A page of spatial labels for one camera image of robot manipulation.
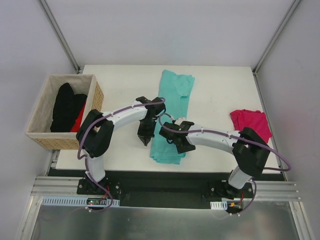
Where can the left white cable duct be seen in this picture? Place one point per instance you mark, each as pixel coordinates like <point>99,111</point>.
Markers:
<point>68,201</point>

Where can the pink folded t-shirt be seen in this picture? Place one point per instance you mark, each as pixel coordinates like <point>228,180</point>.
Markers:
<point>255,120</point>

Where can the right aluminium corner post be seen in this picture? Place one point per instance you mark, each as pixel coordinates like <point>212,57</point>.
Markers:
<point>293,7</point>

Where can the aluminium corner post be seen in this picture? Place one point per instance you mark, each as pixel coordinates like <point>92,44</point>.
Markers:
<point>59,35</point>
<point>293,7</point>

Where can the left aluminium corner post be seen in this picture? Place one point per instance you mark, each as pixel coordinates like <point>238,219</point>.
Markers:
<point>59,35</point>

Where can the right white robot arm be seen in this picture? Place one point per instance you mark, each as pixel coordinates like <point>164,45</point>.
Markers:
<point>248,148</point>

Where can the white cable duct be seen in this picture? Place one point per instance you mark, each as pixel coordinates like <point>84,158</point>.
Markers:
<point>68,201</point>
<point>219,205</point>

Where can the black garment in basket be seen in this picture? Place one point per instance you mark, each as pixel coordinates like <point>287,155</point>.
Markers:
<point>66,109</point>

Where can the red garment in basket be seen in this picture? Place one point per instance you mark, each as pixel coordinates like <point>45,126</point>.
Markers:
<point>75,128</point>

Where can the right white cable duct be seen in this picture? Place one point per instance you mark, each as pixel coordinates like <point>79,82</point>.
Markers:
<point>219,205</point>

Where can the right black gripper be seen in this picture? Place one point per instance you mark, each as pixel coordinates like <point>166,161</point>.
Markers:
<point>169,133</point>

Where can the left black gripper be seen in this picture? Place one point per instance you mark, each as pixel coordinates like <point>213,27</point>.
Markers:
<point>145,135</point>

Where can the wicker laundry basket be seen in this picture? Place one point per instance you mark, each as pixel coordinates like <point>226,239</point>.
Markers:
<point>38,128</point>

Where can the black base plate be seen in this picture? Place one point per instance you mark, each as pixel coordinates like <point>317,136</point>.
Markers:
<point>179,190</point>

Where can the aluminium rail frame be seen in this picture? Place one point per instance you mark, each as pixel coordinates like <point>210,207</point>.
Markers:
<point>282,191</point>

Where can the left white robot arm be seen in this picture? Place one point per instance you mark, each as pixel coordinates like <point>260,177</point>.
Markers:
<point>96,131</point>

